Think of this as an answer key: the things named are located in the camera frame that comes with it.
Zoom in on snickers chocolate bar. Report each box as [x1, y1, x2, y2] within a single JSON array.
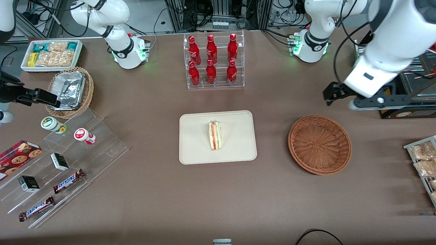
[[53, 169, 85, 194], [18, 196, 56, 222]]

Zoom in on small clear cracker bag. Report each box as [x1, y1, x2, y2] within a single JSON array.
[[48, 41, 69, 52]]

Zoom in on red cola bottle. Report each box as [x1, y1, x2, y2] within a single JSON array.
[[188, 61, 200, 86], [206, 34, 218, 64], [206, 59, 217, 85], [188, 35, 202, 66], [227, 33, 238, 63], [227, 60, 238, 85]]

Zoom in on small black box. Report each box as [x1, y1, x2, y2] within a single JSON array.
[[18, 176, 41, 193], [50, 153, 69, 171]]

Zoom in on white rectangular snack bin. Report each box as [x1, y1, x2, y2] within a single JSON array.
[[20, 39, 83, 73]]

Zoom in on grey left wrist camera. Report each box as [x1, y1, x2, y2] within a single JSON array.
[[348, 93, 428, 111]]

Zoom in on red cookie box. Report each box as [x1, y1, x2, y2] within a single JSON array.
[[0, 140, 43, 181]]

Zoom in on red lid yogurt cup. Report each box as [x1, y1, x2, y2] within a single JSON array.
[[74, 128, 96, 145]]

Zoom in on large clear cracker bag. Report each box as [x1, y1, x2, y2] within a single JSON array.
[[35, 50, 76, 67]]

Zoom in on tray of packaged pastries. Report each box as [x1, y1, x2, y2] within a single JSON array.
[[403, 135, 436, 208]]

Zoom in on black cable loop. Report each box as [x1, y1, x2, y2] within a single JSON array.
[[295, 229, 344, 245]]

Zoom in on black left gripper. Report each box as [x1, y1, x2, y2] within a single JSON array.
[[323, 82, 357, 107]]

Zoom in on aluminium foil container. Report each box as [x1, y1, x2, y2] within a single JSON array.
[[49, 71, 86, 110]]

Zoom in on clear acrylic stepped shelf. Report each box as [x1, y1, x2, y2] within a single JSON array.
[[0, 108, 129, 229]]

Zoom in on beige plastic tray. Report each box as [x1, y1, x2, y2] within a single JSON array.
[[179, 110, 258, 165]]

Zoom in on light wicker basket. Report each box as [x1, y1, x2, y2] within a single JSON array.
[[45, 67, 94, 119]]

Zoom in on clear acrylic bottle rack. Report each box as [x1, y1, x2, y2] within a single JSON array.
[[183, 30, 245, 89]]

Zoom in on black food warmer appliance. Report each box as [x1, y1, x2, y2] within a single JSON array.
[[354, 34, 436, 119]]

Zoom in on green lid yogurt cup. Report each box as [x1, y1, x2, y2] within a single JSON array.
[[41, 116, 67, 134]]

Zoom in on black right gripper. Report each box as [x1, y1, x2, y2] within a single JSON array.
[[0, 71, 61, 108]]

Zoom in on brown wicker basket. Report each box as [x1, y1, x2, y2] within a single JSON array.
[[288, 115, 352, 176]]

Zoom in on stainless steel pan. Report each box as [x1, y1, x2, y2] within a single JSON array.
[[400, 70, 436, 94]]

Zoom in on triangular sandwich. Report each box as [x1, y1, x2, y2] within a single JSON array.
[[208, 120, 222, 151]]

